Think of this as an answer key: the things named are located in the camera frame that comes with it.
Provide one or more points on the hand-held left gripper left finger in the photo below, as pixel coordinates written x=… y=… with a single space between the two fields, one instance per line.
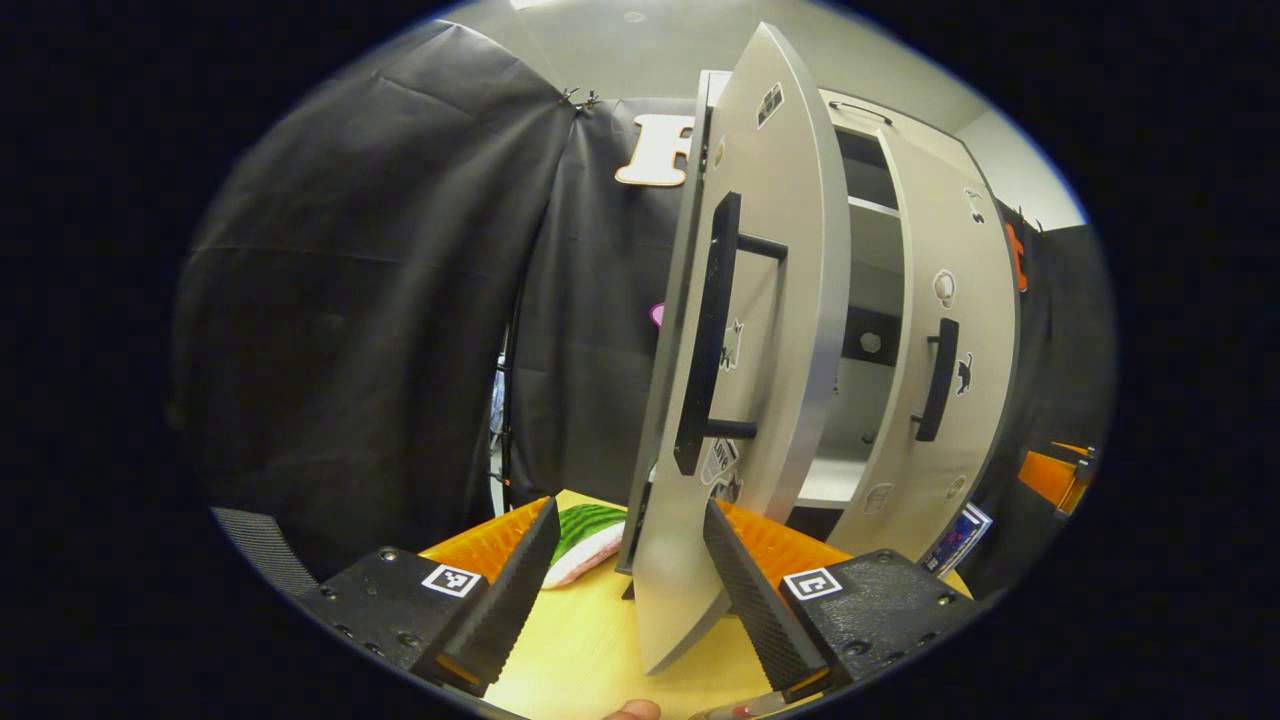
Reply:
x=510 y=600

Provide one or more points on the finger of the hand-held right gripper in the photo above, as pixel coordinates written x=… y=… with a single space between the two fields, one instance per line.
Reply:
x=1050 y=475

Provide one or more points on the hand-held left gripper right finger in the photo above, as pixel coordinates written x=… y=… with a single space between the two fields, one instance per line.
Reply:
x=755 y=600

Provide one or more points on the white cabinet door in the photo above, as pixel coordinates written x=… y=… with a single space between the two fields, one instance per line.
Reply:
x=800 y=250
x=975 y=330

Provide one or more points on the white and grey cabinet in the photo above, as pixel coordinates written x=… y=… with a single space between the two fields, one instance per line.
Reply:
x=875 y=250

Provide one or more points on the white cabinet drawer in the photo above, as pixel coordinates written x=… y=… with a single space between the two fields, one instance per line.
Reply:
x=925 y=128

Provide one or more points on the green striped watermelon toy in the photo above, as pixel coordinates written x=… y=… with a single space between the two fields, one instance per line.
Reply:
x=585 y=535

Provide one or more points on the dark blue book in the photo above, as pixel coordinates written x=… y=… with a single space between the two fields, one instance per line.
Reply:
x=955 y=540

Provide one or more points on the black backdrop cloth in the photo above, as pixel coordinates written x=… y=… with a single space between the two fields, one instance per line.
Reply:
x=380 y=300

